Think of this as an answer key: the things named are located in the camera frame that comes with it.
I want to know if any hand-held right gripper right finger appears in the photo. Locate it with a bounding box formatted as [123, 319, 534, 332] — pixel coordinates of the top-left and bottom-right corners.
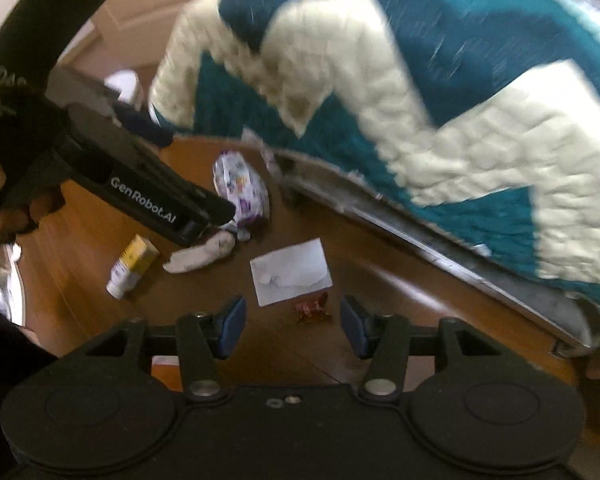
[340, 295, 511, 406]

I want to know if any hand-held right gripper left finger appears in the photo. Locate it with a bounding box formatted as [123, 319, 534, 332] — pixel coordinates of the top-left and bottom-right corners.
[82, 296, 248, 403]

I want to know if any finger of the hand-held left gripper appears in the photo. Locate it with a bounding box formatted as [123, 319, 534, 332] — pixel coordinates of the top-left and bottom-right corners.
[171, 221, 213, 249]
[129, 131, 236, 225]

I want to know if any white sock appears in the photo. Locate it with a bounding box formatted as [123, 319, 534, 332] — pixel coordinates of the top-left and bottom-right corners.
[162, 232, 237, 275]

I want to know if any printed plastic wrapper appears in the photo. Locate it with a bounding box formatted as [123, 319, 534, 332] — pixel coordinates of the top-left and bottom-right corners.
[212, 152, 271, 241]

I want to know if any red candy wrapper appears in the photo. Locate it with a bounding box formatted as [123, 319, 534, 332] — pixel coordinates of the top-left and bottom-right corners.
[294, 294, 332, 323]

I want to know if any white paper sheet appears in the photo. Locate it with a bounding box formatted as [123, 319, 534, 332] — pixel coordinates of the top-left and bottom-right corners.
[250, 239, 333, 308]

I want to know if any dark blue object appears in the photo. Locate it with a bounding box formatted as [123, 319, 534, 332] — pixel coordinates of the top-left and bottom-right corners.
[115, 104, 175, 150]

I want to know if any yellow white bottle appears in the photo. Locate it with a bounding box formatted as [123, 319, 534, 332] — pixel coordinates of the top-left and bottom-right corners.
[106, 234, 161, 301]

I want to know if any white child toilet seat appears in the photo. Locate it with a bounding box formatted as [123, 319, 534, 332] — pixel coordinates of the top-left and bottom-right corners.
[102, 69, 146, 111]

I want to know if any beige wooden door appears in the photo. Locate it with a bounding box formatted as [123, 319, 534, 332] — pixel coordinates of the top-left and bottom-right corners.
[50, 0, 231, 91]

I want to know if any person's dark clothing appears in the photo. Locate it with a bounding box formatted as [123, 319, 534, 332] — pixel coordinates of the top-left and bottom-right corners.
[0, 295, 61, 480]

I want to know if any teal cream zigzag quilt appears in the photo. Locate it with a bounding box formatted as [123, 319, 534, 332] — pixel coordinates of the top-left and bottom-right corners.
[147, 0, 600, 291]

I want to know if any metal bed frame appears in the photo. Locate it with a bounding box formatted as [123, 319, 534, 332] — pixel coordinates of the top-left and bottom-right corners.
[260, 147, 600, 358]

